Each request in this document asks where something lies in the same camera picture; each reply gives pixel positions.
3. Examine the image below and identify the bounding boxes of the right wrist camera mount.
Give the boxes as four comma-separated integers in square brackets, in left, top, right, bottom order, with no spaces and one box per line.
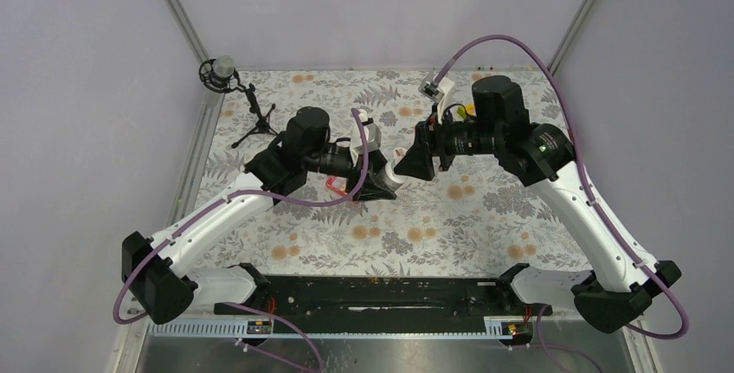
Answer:
[418,73,455,125]

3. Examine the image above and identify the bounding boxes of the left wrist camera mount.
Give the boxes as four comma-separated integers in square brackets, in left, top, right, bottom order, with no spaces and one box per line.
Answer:
[350,109,382,160]

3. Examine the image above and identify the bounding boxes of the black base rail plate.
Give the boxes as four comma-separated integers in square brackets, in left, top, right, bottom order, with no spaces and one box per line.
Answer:
[214,275,541,335]

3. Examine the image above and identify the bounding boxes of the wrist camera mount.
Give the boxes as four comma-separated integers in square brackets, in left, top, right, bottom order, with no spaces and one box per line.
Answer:
[418,73,455,125]
[350,109,382,160]

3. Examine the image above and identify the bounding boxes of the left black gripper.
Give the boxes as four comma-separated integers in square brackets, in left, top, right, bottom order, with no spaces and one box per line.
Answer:
[306,145,398,201]

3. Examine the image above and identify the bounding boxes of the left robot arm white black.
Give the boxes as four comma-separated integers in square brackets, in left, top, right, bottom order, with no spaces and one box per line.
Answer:
[113,106,406,325]

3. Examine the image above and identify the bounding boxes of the floral patterned table mat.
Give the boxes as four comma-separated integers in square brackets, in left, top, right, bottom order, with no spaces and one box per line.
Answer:
[197,70,589,277]

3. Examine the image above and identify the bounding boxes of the red pill organizer box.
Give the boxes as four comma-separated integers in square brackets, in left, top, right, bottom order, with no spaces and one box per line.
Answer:
[325,176,349,196]

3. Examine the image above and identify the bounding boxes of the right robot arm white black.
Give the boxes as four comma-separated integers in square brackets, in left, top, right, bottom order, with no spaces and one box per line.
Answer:
[394,75,681,333]

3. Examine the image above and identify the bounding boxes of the white dark pill bottle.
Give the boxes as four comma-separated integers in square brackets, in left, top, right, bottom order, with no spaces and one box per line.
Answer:
[378,163,407,191]

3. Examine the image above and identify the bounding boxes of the white slotted cable duct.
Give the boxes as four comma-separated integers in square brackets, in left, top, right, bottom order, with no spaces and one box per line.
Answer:
[149,317,534,342]

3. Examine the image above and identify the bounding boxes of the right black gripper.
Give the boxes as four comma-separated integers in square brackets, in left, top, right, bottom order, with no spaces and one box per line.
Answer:
[393,102,502,181]

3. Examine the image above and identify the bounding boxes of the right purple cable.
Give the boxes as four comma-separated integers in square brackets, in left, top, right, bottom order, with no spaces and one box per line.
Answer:
[435,34,691,371]

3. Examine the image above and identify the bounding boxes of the microphone on black tripod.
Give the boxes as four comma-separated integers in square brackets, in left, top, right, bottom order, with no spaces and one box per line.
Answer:
[198,55,280,151]

